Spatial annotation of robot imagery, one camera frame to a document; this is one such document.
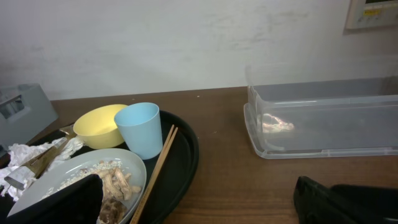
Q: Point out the food scraps on plate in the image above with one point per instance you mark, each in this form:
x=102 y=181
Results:
x=116 y=189

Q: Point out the wall control panel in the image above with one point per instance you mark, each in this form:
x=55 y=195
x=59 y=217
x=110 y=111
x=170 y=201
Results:
x=364 y=14

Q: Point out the black bin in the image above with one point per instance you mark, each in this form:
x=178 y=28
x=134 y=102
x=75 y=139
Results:
x=343 y=204

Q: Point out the yellow bowl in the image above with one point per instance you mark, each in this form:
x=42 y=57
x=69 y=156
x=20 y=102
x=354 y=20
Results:
x=97 y=128

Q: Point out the gold foil wrapper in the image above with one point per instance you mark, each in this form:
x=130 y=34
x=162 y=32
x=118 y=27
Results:
x=35 y=167

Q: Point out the light blue plastic cup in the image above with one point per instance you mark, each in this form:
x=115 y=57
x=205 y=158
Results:
x=140 y=127

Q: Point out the grey dishwasher rack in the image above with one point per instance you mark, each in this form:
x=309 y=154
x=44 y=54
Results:
x=25 y=112

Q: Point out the clear plastic bin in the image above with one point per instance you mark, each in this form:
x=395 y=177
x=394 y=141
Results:
x=329 y=108

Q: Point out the crumpled white napkin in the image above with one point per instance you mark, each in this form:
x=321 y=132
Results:
x=21 y=153

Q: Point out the wooden chopstick left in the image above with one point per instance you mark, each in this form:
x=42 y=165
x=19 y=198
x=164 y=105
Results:
x=152 y=177

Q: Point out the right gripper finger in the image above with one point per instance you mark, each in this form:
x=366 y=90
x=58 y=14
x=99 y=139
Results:
x=78 y=203

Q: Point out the wooden chopstick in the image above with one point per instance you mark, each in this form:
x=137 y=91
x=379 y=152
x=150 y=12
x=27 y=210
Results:
x=169 y=146
x=152 y=177

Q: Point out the round black tray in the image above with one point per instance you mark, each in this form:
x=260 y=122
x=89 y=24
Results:
x=173 y=180

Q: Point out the grey plate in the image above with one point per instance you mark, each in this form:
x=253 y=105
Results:
x=72 y=169

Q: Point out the wooden chopstick right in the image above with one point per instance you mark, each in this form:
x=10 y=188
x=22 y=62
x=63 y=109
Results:
x=169 y=146

